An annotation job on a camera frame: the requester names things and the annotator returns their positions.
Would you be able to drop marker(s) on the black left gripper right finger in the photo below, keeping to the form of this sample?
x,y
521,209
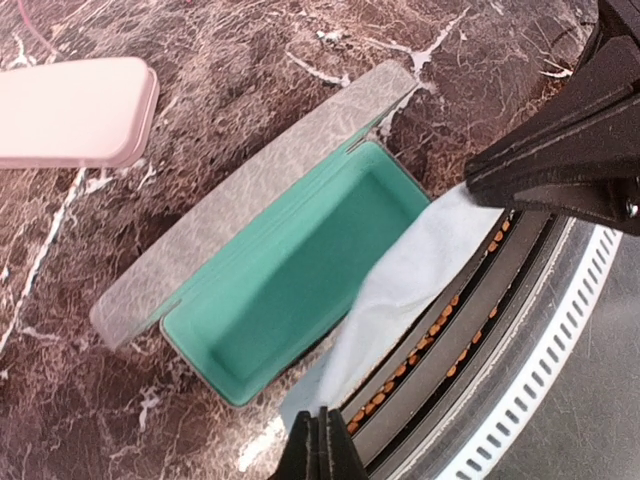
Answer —
x,y
338,458

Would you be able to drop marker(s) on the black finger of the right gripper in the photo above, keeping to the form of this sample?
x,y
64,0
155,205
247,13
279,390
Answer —
x,y
579,155

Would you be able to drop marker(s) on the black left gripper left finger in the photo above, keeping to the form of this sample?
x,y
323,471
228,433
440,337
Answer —
x,y
299,460

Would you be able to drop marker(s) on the light blue cloth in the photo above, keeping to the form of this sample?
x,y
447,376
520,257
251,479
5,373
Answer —
x,y
406,279

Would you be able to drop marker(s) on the grey glasses case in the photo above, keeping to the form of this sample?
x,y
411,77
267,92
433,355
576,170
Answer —
x,y
272,259

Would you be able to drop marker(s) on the pink glasses case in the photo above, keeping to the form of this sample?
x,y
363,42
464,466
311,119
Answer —
x,y
89,113

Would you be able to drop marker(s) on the white slotted cable duct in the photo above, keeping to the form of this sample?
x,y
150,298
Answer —
x,y
496,434

